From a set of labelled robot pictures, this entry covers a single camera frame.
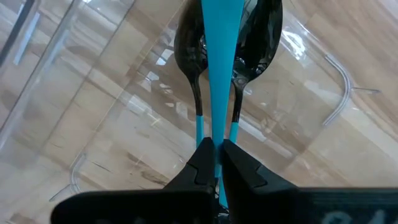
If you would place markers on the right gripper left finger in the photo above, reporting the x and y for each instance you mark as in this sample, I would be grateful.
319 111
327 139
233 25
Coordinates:
140 208

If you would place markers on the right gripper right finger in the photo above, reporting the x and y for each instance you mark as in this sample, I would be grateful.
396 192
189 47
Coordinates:
311 208

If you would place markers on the narrow clear plastic bin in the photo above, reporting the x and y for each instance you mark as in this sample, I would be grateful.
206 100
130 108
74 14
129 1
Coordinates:
311 93
18 77

